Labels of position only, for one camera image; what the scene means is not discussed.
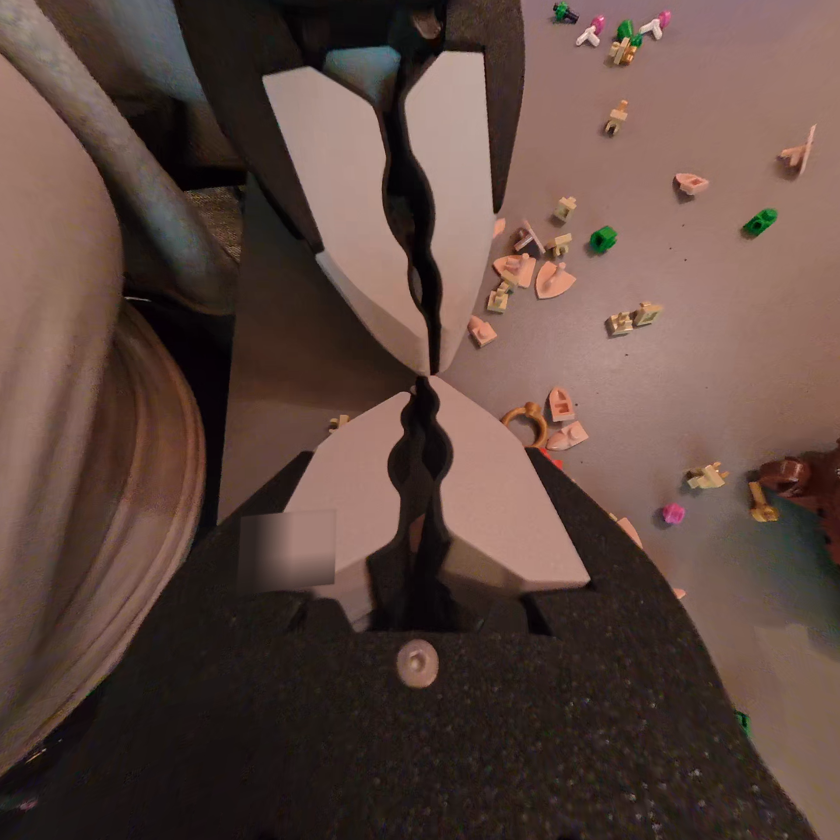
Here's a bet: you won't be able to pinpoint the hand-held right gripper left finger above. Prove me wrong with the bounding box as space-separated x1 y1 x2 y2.
282 391 416 632

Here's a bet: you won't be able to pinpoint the scattered tan small bricks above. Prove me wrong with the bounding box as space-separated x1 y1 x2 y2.
328 98 782 524

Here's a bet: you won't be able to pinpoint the grey desk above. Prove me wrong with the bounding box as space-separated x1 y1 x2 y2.
217 0 840 840

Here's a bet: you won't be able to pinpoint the green and tan brick cluster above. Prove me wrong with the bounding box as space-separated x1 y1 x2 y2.
607 18 645 67

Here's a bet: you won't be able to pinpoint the person's pale shirt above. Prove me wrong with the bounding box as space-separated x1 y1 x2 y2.
0 56 206 775

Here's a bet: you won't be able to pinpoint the gold ring brick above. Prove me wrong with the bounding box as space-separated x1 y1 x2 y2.
500 402 549 448

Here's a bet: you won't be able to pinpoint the scattered pale pink petal bricks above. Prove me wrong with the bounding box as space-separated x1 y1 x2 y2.
467 125 818 601

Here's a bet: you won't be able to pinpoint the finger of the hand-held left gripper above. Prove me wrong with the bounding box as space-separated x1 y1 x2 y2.
261 64 439 376
394 50 496 376

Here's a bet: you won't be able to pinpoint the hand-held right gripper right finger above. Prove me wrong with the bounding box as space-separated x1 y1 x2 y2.
417 375 592 595

